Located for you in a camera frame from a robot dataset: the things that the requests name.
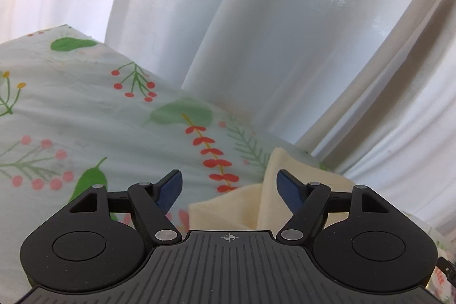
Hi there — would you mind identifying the floral printed bedsheet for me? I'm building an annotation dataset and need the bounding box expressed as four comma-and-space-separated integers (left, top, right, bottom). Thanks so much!
0, 24, 456, 304

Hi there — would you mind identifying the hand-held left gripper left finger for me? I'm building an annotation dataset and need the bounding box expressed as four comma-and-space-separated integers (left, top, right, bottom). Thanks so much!
69, 169, 180, 243

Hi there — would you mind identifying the white curtain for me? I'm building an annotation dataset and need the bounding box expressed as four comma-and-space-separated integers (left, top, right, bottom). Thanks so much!
0, 0, 456, 240

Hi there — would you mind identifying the cream knit sweater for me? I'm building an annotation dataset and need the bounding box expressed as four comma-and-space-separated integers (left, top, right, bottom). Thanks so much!
188, 147, 354, 232

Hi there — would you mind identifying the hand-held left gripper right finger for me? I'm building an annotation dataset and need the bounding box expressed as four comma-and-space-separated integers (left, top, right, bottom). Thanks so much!
276, 169, 388, 243

